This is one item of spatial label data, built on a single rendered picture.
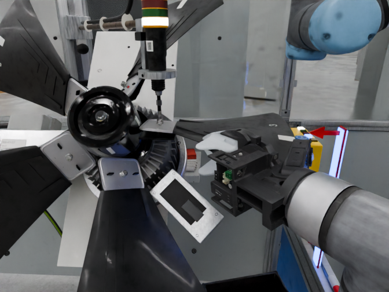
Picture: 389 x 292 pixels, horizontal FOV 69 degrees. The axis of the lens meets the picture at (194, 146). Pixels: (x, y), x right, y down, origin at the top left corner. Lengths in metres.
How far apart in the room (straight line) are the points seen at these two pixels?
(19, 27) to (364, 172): 1.42
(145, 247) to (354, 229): 0.34
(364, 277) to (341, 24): 0.29
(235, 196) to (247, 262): 1.36
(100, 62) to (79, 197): 0.41
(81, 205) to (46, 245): 1.08
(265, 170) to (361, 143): 1.13
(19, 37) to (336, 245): 0.67
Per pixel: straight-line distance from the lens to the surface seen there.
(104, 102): 0.54
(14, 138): 0.79
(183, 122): 0.57
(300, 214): 0.31
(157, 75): 0.50
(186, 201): 0.61
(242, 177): 0.35
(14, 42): 0.75
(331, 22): 0.42
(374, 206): 0.30
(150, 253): 0.53
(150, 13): 0.51
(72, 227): 0.80
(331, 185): 0.32
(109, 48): 0.97
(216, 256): 1.67
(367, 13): 0.44
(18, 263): 2.04
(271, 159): 0.38
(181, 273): 0.55
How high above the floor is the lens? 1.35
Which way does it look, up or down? 21 degrees down
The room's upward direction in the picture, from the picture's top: straight up
